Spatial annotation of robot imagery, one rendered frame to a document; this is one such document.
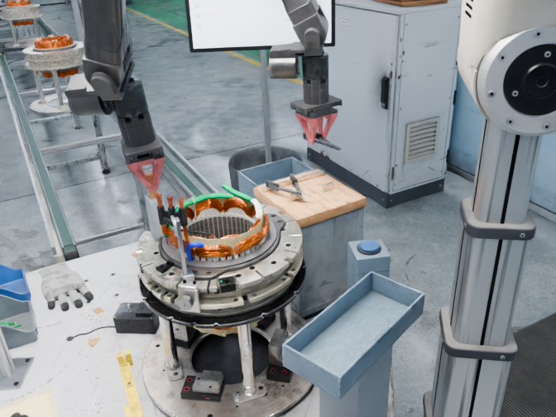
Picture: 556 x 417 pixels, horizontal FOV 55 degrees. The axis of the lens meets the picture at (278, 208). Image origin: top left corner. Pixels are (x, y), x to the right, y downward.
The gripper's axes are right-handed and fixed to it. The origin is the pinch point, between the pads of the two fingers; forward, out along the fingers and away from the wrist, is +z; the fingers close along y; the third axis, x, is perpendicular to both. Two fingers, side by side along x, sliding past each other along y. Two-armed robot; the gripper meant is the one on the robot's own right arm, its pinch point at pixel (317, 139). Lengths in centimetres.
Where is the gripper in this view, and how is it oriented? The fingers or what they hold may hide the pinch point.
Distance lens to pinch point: 125.6
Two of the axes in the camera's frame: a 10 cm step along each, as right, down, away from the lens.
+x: 5.1, 3.8, -7.7
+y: -8.6, 2.9, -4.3
